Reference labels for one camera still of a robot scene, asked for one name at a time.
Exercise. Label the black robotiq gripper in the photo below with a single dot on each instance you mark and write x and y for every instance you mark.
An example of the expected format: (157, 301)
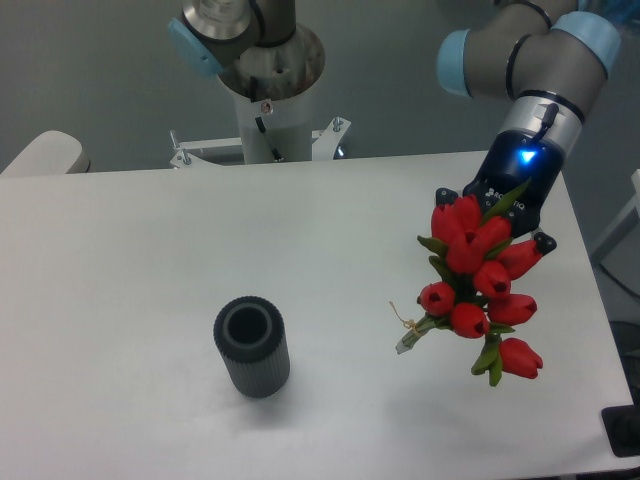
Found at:
(512, 161)

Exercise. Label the red tulip bouquet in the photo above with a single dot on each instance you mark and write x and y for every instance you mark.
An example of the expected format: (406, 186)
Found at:
(477, 259)

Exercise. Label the second grey robot arm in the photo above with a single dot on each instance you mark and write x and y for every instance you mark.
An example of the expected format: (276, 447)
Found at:
(210, 35)

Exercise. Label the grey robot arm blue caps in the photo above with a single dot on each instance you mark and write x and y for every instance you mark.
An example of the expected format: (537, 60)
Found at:
(552, 59)

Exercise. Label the white furniture at right edge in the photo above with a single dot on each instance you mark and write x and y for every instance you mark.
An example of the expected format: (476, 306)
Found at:
(621, 224)

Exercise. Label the black box at table edge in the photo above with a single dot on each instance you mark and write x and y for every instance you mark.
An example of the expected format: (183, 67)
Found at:
(622, 428)

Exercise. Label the dark grey ribbed vase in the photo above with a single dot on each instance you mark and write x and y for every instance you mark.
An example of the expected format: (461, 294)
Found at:
(249, 333)

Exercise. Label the beige chair back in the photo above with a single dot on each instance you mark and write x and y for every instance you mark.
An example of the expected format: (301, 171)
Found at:
(51, 153)

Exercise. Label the white metal base frame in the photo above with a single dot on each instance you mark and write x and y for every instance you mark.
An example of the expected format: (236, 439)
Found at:
(326, 145)

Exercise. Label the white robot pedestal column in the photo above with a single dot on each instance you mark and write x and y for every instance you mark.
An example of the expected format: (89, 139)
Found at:
(272, 90)

